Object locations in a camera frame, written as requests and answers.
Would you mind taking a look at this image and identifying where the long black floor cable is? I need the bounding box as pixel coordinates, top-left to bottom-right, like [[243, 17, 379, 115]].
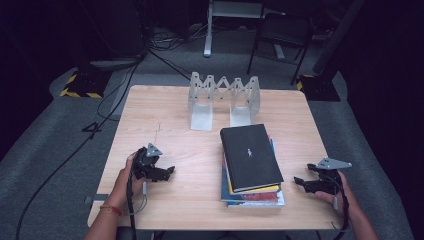
[[14, 49, 151, 240]]

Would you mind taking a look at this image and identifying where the person's dark clothing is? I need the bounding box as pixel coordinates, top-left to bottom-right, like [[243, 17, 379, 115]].
[[116, 226, 291, 240]]

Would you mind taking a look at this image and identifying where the grey table bracket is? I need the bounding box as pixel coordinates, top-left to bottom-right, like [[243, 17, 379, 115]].
[[84, 193, 110, 205]]

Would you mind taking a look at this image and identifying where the person's right hand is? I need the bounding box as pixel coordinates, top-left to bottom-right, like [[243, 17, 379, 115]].
[[314, 169, 363, 221]]

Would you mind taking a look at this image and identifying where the orange wrist bracelet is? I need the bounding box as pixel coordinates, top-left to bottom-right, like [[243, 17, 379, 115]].
[[99, 203, 124, 217]]

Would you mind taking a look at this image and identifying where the dark slanted pole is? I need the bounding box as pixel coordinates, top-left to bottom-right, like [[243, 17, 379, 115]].
[[311, 0, 368, 76]]

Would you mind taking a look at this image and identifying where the yellow black striped base plate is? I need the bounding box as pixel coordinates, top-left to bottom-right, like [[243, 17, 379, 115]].
[[59, 68, 113, 99], [295, 73, 342, 103]]

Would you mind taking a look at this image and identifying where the hand-held gripper cable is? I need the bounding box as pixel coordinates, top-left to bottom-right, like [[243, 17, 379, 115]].
[[125, 176, 150, 240], [329, 173, 352, 240]]

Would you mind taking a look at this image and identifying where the white desk stand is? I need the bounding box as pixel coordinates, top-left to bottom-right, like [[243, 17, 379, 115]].
[[203, 0, 288, 58]]

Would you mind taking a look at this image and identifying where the yellow paperback book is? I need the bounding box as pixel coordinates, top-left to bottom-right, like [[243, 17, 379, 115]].
[[222, 149, 282, 196]]

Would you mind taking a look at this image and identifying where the tangle of floor cables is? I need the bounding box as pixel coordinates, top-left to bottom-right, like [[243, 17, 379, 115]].
[[146, 23, 209, 53]]

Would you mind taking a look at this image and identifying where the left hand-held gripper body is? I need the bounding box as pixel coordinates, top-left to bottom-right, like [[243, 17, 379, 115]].
[[132, 142, 164, 183]]

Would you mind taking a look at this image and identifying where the black hardcover book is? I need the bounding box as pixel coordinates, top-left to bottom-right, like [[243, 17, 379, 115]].
[[219, 123, 285, 194]]

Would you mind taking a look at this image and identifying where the colourful illustrated dark book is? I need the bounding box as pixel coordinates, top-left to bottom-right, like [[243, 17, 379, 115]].
[[220, 156, 284, 203]]

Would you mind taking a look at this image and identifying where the left hand-held gripper cable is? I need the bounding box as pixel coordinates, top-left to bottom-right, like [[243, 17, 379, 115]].
[[125, 176, 150, 240]]

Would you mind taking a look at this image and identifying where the grey expandable metal book rack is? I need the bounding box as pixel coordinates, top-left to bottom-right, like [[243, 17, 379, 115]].
[[187, 71, 262, 132]]

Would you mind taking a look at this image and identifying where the right hand-held gripper cable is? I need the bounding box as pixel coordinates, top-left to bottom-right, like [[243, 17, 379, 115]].
[[329, 173, 352, 240]]

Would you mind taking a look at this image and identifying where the thin black looped floor cable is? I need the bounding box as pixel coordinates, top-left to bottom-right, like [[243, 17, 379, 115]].
[[96, 64, 134, 123]]

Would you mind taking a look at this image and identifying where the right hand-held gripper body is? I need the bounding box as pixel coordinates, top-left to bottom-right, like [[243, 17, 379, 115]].
[[313, 157, 353, 196]]

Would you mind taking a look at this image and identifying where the person's left hand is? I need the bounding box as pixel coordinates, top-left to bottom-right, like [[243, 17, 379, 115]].
[[114, 151, 148, 205]]

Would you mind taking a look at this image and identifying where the dark equipment cabinet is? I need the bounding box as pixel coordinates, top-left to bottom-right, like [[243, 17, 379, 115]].
[[76, 0, 149, 71]]

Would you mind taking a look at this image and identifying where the black metal chair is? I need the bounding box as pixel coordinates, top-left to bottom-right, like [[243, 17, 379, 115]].
[[246, 13, 316, 86]]

